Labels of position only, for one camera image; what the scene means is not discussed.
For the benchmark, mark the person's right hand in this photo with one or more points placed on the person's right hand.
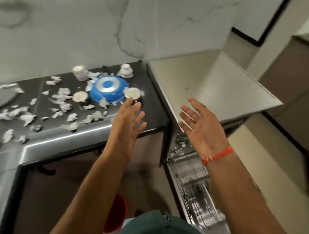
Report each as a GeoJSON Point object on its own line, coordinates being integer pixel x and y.
{"type": "Point", "coordinates": [205, 132]}

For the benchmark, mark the person's left hand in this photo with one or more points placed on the person's left hand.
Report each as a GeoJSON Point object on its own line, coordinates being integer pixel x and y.
{"type": "Point", "coordinates": [125, 130]}

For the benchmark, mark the large black steel cup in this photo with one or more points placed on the large black steel cup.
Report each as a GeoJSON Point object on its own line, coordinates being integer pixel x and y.
{"type": "Point", "coordinates": [132, 92]}

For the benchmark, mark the blue frying pan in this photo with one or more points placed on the blue frying pan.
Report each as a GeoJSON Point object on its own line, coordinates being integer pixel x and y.
{"type": "Point", "coordinates": [113, 92]}

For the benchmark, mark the silver dishwasher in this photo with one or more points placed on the silver dishwasher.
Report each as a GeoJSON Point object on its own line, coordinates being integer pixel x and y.
{"type": "Point", "coordinates": [212, 84]}

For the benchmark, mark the small black steel cup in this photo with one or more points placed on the small black steel cup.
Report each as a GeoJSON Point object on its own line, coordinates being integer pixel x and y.
{"type": "Point", "coordinates": [79, 97]}

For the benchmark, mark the white patterned ceramic jar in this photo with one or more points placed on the white patterned ceramic jar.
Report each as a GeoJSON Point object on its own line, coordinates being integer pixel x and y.
{"type": "Point", "coordinates": [125, 71]}

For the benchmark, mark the white ceramic mug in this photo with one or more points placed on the white ceramic mug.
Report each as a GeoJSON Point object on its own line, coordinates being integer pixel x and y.
{"type": "Point", "coordinates": [80, 72]}

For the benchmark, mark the grey speckled plate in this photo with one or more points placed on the grey speckled plate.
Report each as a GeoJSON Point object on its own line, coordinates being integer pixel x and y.
{"type": "Point", "coordinates": [6, 96]}

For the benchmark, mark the person's left forearm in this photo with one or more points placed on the person's left forearm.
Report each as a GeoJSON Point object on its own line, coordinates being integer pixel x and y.
{"type": "Point", "coordinates": [94, 192]}

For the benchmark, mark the person's right forearm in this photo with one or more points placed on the person's right forearm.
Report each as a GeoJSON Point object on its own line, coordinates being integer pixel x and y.
{"type": "Point", "coordinates": [241, 197]}

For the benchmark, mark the orange thread wristband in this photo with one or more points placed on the orange thread wristband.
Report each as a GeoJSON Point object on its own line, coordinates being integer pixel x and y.
{"type": "Point", "coordinates": [217, 155]}

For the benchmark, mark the red plastic bucket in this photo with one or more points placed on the red plastic bucket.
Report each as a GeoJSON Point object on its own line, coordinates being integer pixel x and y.
{"type": "Point", "coordinates": [118, 212]}

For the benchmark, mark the green shirt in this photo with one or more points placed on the green shirt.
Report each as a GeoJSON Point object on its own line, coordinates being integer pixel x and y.
{"type": "Point", "coordinates": [157, 223]}

